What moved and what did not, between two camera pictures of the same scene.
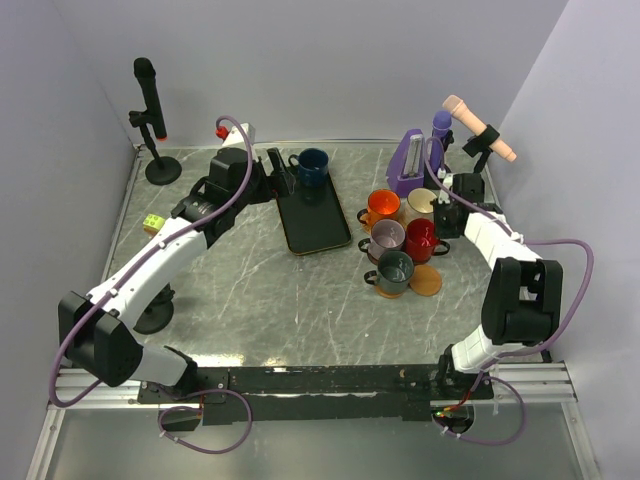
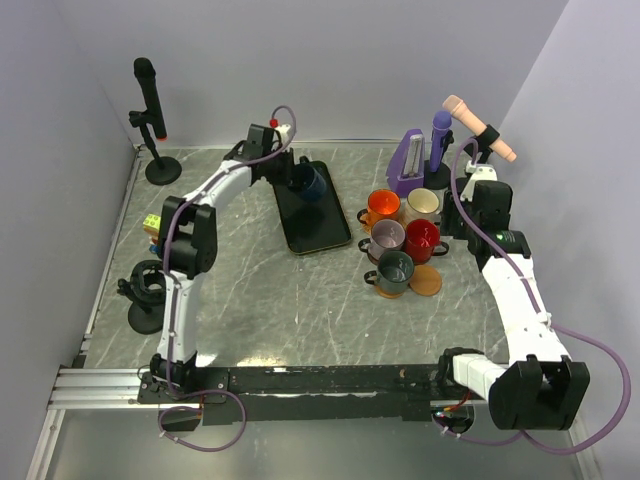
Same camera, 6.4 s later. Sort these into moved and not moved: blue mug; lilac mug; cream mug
Moved: blue mug
Not moved: lilac mug; cream mug
